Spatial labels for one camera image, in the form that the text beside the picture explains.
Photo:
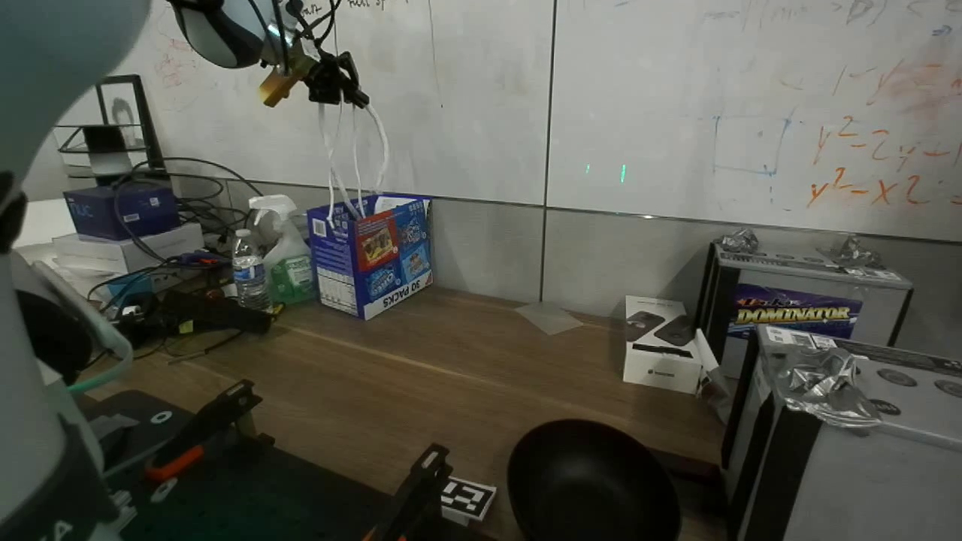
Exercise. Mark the blue Oreo cardboard box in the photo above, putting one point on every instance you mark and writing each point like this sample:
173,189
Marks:
370,258

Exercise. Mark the clear plastic water bottle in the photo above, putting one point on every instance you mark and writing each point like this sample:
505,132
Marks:
249,274

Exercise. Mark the black picture frame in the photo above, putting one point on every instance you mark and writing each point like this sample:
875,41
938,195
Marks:
124,115

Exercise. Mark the black clamp block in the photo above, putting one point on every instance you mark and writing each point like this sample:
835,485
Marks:
415,497

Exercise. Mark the grey battery with foil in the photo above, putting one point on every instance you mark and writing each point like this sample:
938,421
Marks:
881,471

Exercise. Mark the long black stapler-like device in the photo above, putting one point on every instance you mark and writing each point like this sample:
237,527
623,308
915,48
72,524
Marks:
212,316

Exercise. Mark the crumpled aluminium foil piece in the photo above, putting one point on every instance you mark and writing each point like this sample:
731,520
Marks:
821,385

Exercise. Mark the grey tape patch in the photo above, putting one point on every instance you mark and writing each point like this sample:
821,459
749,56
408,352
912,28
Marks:
547,320

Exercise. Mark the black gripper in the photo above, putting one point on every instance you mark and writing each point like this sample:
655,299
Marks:
322,78

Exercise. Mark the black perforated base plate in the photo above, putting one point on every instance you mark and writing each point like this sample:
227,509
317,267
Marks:
271,501

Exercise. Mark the black bowl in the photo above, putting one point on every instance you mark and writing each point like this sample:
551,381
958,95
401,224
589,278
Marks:
589,485

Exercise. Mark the black white AprilTag marker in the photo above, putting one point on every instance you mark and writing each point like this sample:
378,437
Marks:
469,501

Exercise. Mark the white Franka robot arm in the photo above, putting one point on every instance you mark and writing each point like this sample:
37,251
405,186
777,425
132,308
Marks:
49,78

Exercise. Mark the white product box black print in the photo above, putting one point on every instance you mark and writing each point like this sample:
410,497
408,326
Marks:
655,371

